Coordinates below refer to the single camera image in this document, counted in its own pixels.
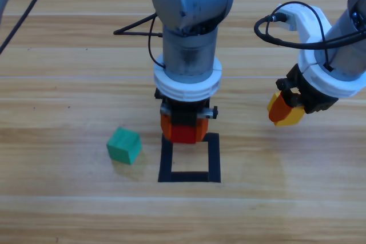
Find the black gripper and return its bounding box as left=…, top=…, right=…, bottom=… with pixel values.
left=154, top=88, right=219, bottom=143
left=268, top=63, right=340, bottom=123

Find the red wooden block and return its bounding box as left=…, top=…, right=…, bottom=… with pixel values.
left=170, top=125, right=197, bottom=145

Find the yellow wooden block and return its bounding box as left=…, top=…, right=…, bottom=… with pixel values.
left=267, top=91, right=307, bottom=127

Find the green wooden block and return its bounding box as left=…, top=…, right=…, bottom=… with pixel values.
left=106, top=126, right=142, bottom=166

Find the black tape square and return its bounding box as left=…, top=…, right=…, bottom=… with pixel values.
left=157, top=132, right=222, bottom=183

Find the blurred thick black cable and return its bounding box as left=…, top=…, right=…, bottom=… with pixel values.
left=0, top=0, right=57, bottom=55

